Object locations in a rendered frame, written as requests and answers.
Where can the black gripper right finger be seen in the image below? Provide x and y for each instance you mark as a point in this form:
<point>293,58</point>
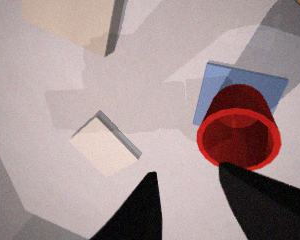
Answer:
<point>265,208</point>

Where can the red cup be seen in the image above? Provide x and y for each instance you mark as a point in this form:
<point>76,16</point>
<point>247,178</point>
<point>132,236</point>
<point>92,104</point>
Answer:
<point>239,128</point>

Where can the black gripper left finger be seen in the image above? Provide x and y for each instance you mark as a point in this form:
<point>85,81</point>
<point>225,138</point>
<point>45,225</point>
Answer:
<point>139,217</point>

